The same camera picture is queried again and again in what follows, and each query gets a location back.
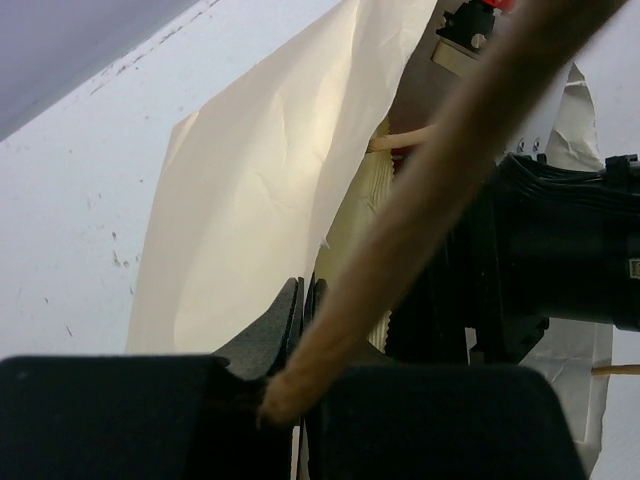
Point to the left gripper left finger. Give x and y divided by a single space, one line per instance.
151 417

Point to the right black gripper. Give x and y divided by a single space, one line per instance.
539 242

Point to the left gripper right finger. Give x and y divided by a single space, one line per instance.
419 410

